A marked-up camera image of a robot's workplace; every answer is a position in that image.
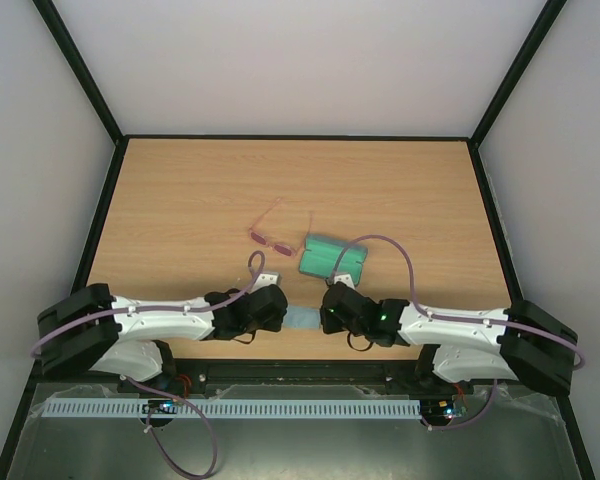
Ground light blue cleaning cloth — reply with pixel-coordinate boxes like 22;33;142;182
283;305;321;329

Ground grey-green glasses case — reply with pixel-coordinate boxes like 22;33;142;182
299;234;368;286

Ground pink sunglasses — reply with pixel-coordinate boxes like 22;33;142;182
247;197;313;258

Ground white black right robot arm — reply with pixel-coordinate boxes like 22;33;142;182
320;282;582;397

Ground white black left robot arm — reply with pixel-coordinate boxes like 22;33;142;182
31;283;288;382

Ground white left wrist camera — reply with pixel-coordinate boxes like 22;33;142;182
254;272;281;288

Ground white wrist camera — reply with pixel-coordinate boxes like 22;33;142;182
332;272;355;288
254;272;281;288

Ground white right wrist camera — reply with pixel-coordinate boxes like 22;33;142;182
332;272;355;288

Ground black front mounting rail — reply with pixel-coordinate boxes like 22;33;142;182
29;355;561;396

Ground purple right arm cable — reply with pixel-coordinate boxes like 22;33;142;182
329;234;587;432

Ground light blue slotted cable duct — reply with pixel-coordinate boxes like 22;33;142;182
41;398;421;420

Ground black frame corner post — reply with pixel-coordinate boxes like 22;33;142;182
469;0;567;150

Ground black left rear frame post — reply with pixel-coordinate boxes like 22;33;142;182
32;0;124;145

